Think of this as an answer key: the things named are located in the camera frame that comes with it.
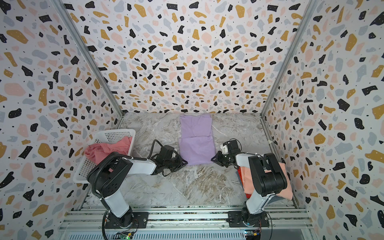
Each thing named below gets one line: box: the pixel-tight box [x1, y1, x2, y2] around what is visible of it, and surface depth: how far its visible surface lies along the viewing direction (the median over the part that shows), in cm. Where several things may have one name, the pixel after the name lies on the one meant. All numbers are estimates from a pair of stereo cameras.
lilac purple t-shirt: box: [178, 113, 216, 165], surface depth 107 cm
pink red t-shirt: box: [84, 136, 132, 165], surface depth 92 cm
